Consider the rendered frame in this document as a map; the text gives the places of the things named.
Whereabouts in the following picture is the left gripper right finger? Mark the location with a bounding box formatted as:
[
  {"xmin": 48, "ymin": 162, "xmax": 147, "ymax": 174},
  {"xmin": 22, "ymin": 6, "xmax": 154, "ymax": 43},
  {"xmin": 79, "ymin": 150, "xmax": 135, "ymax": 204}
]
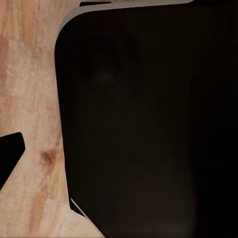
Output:
[{"xmin": 223, "ymin": 132, "xmax": 238, "ymax": 171}]

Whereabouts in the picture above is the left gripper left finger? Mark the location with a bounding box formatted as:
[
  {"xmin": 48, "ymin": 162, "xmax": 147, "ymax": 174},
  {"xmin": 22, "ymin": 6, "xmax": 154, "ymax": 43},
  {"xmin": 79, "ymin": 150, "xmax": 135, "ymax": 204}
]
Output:
[{"xmin": 0, "ymin": 131, "xmax": 25, "ymax": 190}]

